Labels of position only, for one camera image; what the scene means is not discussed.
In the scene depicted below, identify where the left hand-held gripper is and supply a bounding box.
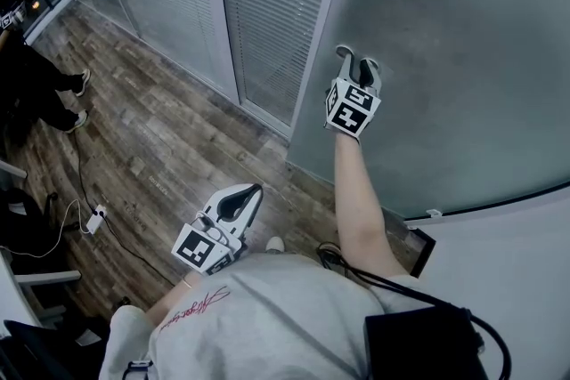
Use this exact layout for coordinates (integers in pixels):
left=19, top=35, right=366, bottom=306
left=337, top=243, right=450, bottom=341
left=171, top=183, right=265, bottom=277

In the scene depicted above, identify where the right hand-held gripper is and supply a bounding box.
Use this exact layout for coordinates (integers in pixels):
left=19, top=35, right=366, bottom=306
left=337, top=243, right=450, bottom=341
left=323, top=52, right=383, bottom=142

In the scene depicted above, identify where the frosted glass door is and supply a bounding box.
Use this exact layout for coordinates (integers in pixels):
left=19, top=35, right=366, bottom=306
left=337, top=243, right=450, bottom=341
left=287, top=0, right=570, bottom=222

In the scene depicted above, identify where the person's right forearm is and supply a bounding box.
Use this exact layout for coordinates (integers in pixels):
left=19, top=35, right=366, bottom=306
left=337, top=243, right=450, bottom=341
left=333, top=132, right=410, bottom=281

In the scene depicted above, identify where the person's left forearm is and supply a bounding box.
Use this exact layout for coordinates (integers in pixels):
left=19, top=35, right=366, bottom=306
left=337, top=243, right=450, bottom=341
left=144, top=270, right=211, bottom=326

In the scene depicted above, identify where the person's grey sweatshirt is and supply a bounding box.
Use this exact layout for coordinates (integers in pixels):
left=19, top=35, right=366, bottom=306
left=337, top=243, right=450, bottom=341
left=98, top=251, right=431, bottom=380

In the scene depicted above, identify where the white power strip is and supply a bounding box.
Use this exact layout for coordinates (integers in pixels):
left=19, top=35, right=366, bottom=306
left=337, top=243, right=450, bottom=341
left=85, top=203, right=109, bottom=235

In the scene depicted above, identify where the black baseboard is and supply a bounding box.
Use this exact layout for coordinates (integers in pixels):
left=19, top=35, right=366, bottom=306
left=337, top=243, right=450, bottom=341
left=403, top=225, right=437, bottom=280

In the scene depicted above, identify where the white paper sheet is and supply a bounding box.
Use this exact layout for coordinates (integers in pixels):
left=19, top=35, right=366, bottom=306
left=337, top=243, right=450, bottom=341
left=74, top=330, right=103, bottom=348

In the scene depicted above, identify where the grey metal table leg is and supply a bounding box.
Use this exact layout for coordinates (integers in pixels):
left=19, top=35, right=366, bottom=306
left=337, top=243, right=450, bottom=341
left=12, top=268, right=83, bottom=288

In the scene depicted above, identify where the black office chair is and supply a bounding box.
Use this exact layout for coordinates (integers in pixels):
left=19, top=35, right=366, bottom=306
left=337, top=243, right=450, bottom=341
left=0, top=185, right=60, bottom=246

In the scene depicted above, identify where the black chest pack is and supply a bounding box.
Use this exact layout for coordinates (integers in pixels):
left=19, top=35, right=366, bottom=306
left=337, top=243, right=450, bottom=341
left=362, top=304, right=492, bottom=380

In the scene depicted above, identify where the black floor cable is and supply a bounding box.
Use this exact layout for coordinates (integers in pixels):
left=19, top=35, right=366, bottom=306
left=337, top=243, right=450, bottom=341
left=70, top=131, right=182, bottom=287

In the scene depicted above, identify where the white floor cable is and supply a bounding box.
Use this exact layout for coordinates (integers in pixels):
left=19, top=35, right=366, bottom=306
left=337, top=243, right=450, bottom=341
left=0, top=198, right=85, bottom=260

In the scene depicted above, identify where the thin black cable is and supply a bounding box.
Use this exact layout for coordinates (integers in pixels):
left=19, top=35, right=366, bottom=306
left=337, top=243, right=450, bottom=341
left=316, top=240, right=474, bottom=320

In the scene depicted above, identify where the black and white strap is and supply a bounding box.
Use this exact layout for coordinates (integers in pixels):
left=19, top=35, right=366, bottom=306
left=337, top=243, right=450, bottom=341
left=126, top=360, right=156, bottom=380

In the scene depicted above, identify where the thick black cable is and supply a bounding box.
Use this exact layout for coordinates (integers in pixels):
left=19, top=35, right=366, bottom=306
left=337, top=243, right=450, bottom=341
left=467, top=313, right=514, bottom=380

